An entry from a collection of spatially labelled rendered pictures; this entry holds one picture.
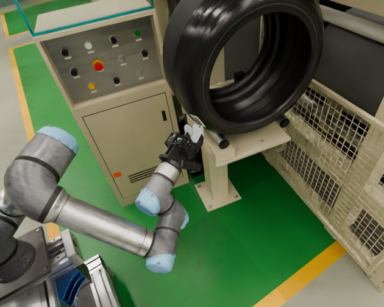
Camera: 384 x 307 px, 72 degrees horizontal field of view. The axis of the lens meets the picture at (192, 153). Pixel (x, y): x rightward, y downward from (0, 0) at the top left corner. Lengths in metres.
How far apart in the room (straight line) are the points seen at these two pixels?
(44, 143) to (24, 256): 0.54
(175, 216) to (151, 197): 0.11
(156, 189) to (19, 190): 0.33
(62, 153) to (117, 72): 0.82
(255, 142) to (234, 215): 0.82
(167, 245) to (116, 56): 1.01
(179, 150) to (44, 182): 0.38
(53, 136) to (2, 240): 0.46
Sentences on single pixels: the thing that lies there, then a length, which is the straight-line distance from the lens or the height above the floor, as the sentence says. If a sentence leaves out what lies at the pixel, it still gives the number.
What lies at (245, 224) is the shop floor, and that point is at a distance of 1.88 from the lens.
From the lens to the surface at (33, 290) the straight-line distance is 1.28.
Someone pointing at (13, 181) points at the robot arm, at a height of 1.21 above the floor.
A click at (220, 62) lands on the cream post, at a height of 1.05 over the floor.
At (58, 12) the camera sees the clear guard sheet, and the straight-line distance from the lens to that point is 1.38.
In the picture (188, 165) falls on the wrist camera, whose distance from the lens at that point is 0.86.
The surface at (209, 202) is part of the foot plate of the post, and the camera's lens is 1.97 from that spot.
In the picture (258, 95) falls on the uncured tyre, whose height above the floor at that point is 0.94.
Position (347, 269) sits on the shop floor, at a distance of 1.87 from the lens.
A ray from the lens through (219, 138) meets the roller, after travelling 1.06.
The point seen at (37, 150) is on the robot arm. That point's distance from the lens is 0.75.
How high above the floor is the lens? 1.62
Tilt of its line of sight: 44 degrees down
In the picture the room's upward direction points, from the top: 9 degrees counter-clockwise
